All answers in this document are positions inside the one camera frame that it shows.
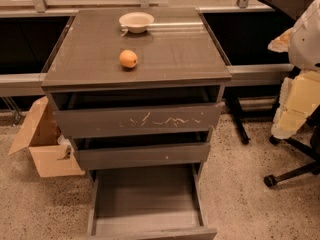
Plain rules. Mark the white bowl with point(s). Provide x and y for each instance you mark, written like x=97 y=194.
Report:
x=136 y=22

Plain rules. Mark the open bottom drawer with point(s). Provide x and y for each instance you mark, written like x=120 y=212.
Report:
x=148 y=203

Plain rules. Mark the orange fruit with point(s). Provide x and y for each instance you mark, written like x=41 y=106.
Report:
x=128 y=59

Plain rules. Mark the cardboard box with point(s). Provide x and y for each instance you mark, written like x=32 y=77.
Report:
x=50 y=151

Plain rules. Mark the top drawer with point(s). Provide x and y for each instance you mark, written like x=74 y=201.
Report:
x=129 y=121

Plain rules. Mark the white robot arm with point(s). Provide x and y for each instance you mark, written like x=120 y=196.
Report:
x=302 y=41

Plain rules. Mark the middle drawer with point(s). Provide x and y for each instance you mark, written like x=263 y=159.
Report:
x=98 y=159

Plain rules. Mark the dark grey drawer cabinet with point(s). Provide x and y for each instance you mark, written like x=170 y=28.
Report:
x=137 y=87

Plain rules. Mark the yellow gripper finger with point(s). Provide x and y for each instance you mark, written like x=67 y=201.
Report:
x=299 y=98

